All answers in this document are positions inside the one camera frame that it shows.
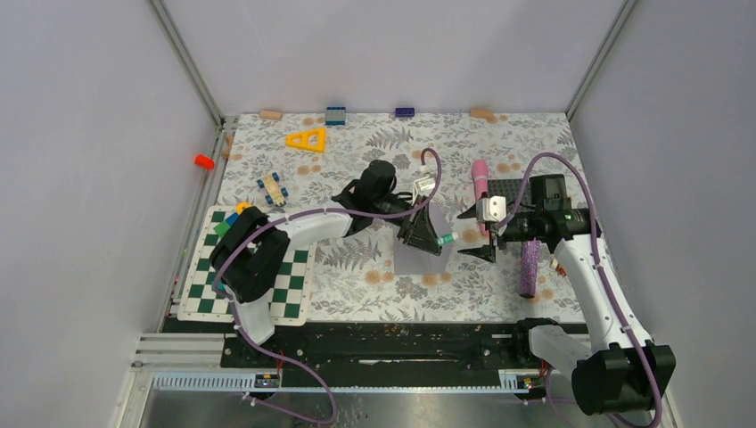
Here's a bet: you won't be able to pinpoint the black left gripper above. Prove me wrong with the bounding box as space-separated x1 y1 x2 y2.
373 195 442 256

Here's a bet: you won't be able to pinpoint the dark purple building brick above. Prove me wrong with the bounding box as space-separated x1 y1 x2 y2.
394 107 415 119

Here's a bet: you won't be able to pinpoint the grey paper envelope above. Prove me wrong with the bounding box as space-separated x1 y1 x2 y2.
392 202 453 276

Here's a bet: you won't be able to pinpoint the left wooden cylinder block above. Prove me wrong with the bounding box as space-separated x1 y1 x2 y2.
259 110 284 121

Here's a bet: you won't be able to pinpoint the orange plastic cap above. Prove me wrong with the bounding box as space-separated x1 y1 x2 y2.
193 154 216 170

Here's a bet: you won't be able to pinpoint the white slotted cable duct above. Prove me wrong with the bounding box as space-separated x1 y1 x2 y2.
152 368 547 395

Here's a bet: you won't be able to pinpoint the small coloured block toy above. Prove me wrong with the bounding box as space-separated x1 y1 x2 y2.
212 202 251 238

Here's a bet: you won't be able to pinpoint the purple glitter microphone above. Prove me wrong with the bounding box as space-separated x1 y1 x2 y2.
519 240 540 299

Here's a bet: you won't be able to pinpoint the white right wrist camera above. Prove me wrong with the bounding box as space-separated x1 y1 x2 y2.
475 195 507 223

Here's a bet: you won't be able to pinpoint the yellow triangle toy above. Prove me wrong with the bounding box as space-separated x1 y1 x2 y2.
284 128 326 153

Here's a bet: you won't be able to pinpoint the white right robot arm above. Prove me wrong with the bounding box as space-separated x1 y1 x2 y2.
461 173 676 416

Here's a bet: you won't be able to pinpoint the blue building brick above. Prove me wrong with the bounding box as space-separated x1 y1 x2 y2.
324 106 347 126

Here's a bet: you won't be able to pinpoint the wooden toy car blue wheels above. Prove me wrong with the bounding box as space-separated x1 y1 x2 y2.
256 172 289 207

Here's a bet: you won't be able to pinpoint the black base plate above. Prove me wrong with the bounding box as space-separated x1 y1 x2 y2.
219 321 571 390

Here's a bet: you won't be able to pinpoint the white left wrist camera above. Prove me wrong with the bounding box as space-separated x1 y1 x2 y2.
413 173 437 200

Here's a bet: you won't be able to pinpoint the right wooden cylinder block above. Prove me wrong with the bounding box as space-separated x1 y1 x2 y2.
469 109 498 123

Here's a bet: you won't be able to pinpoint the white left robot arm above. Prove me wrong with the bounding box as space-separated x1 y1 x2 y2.
210 160 442 366

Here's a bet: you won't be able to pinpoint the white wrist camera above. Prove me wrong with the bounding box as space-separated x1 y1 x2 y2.
475 195 507 223
413 173 437 200

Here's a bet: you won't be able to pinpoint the dark green building baseplate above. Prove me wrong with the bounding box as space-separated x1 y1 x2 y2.
488 178 533 209

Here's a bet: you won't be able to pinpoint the green white chessboard mat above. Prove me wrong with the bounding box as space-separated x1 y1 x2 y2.
177 205 316 326

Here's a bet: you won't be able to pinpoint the floral patterned table mat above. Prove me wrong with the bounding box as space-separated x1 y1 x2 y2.
218 113 583 323

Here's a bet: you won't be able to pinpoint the pink toy microphone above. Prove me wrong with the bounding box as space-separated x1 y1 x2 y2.
471 159 489 209

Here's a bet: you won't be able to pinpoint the small glue stick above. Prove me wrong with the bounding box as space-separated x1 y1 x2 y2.
437 232 459 246

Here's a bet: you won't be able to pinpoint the wooden cylinder block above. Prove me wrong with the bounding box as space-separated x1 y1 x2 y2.
259 110 284 121
469 109 498 123

